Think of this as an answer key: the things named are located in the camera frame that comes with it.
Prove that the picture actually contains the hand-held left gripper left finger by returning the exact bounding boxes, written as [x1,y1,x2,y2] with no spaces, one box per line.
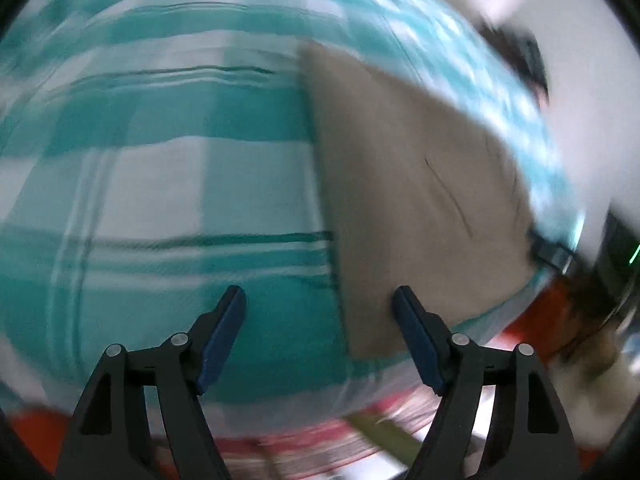
[55,285,248,480]

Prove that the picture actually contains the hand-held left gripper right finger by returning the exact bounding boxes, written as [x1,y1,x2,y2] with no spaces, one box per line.
[391,285,583,480]

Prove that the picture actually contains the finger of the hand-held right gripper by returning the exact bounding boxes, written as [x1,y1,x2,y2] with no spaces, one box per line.
[525,227,577,277]

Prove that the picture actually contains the beige pants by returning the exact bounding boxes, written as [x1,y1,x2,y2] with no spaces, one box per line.
[298,40,542,361]

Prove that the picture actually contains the orange cloth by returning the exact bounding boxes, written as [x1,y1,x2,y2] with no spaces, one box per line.
[10,280,593,477]

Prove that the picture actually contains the green flat object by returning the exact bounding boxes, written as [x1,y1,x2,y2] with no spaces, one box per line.
[344,409,426,467]

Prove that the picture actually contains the pink striped mat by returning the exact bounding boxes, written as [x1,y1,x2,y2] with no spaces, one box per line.
[210,390,453,480]

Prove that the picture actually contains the teal checkered blanket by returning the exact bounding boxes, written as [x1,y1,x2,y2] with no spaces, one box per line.
[0,0,587,426]

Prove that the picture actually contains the dark blurred object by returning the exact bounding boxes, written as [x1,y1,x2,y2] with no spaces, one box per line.
[477,19,552,111]

